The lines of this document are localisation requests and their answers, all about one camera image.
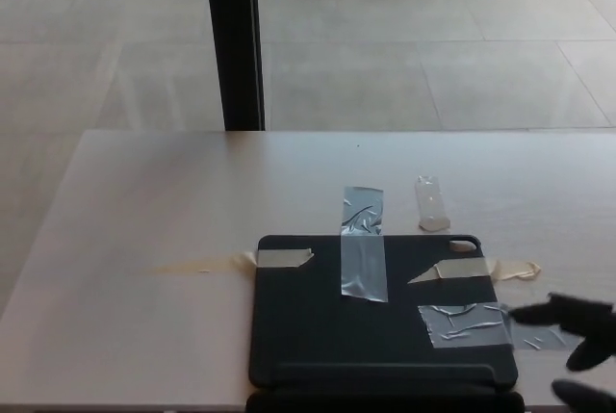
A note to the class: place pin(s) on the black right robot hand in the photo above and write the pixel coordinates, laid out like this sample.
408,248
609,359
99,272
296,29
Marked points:
589,324

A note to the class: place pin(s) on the black folding tablet cover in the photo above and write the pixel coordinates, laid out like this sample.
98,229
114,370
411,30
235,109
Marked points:
313,321

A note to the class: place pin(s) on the crumpled beige masking tape strip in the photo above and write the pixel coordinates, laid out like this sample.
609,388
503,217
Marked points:
469,269

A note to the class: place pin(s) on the clear plastic tape strip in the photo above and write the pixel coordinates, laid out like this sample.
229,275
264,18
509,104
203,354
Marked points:
429,203

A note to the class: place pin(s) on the long beige masking tape strip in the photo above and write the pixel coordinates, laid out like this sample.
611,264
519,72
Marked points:
281,259

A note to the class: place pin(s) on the wide horizontal grey duct tape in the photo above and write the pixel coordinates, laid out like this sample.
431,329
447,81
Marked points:
462,324

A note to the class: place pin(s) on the long vertical grey duct tape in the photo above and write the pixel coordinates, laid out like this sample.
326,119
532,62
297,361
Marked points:
364,244

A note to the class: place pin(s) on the black vertical window post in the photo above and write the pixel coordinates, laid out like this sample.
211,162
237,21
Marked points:
237,40

